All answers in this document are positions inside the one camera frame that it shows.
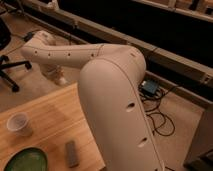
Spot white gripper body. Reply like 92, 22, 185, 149
41, 64, 67, 86

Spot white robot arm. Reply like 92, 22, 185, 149
21, 31, 165, 171

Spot grey rectangular sponge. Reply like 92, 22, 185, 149
65, 141, 79, 168

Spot green ceramic bowl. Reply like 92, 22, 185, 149
3, 147, 48, 171

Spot small device on floor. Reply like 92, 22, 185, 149
24, 32, 34, 42

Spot black office chair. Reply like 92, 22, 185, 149
0, 17, 32, 92

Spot blue power adapter box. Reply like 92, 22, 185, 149
141, 80, 159, 95

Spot dark cabinet at right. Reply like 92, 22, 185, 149
183, 104, 213, 171

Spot black floor cables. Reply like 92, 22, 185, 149
138, 84, 181, 138

